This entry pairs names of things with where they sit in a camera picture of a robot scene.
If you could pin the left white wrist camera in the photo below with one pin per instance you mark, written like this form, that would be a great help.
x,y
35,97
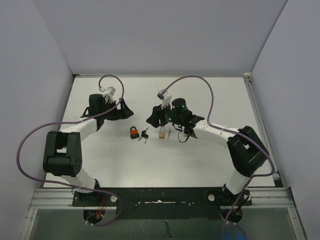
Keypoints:
x,y
108,92

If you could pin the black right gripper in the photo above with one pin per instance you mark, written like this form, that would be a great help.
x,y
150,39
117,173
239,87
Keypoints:
x,y
158,115

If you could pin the black headed key bunch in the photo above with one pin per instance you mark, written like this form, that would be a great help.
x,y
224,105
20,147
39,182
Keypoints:
x,y
144,135

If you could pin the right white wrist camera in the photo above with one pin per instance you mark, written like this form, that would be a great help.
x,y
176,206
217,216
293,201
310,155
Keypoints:
x,y
165,98

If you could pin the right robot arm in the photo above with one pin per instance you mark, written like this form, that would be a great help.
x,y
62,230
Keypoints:
x,y
246,150

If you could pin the aluminium table frame rail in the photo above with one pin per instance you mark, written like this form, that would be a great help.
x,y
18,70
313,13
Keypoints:
x,y
293,214

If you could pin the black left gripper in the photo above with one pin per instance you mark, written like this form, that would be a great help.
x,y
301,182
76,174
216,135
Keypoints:
x,y
122,113

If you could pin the orange black padlock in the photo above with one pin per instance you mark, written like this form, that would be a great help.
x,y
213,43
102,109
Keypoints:
x,y
134,133

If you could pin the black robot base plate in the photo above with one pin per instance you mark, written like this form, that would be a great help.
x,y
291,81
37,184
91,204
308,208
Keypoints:
x,y
164,203

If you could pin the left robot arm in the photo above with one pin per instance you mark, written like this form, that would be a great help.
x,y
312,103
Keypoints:
x,y
63,149

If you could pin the long shackle brass padlock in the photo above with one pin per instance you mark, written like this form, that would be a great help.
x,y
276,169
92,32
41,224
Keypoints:
x,y
162,133

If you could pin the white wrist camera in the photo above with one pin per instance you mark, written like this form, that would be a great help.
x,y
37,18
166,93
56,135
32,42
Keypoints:
x,y
108,92
165,98

